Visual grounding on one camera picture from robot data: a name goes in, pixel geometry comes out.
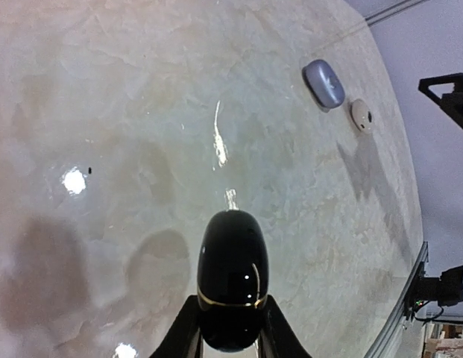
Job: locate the cream earbud charging case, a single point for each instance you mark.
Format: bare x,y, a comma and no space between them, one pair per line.
362,116

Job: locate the right aluminium frame post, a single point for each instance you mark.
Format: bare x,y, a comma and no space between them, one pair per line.
390,11

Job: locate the black charging case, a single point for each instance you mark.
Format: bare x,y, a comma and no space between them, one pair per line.
232,281

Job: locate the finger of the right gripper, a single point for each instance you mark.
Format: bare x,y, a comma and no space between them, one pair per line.
450,103

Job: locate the aluminium front rail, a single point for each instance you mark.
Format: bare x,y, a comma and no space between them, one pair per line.
388,341

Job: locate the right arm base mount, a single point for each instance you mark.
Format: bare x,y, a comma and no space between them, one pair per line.
446,290

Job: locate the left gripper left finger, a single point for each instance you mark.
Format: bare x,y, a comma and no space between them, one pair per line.
183,339

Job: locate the blue oval charging case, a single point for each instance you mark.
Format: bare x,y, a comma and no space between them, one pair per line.
324,84

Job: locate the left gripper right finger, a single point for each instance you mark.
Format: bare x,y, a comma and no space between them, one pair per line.
276,339

